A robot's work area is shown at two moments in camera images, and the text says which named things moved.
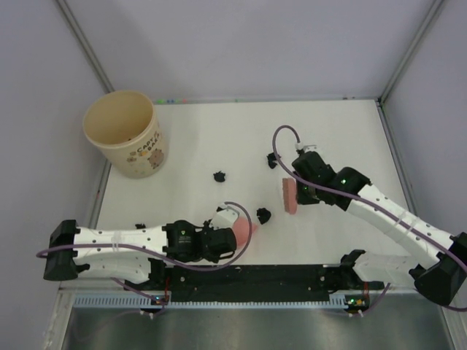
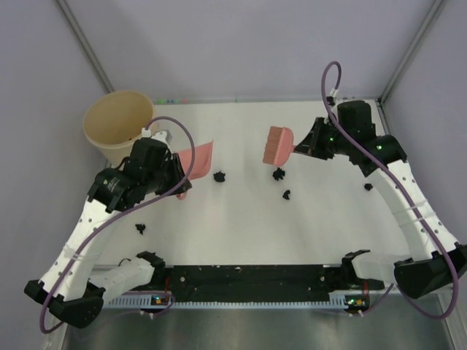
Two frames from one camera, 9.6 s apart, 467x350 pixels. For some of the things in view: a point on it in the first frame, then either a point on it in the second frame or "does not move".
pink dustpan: x=241 y=230 → x=203 y=160
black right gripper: x=303 y=198 → x=311 y=145
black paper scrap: x=263 y=215 → x=285 y=195
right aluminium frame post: x=435 y=9 does not move
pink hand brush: x=290 y=194 → x=279 y=146
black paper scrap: x=219 y=176 does not move
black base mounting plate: x=252 y=283 does not move
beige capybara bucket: x=124 y=125 does not move
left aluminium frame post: x=85 y=47 does not move
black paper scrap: x=271 y=157 → x=278 y=173
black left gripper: x=206 y=227 → x=173 y=162
